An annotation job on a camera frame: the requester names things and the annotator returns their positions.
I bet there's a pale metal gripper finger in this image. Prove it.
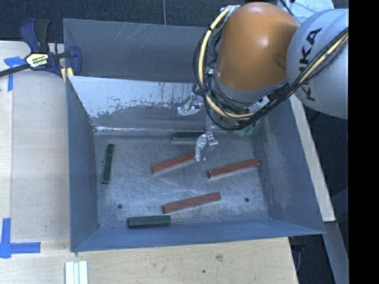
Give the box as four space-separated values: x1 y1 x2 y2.
194 134 208 162
201 131 220 162

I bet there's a dark green flat block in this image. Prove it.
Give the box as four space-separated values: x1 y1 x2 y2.
100 143 115 185
127 214 172 230
171 131 206 144

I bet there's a red-brown flat block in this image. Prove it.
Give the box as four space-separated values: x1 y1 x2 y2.
161 192 223 215
205 158 261 180
150 151 197 175

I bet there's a grey metal bin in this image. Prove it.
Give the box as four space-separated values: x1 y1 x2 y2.
62 18 327 253

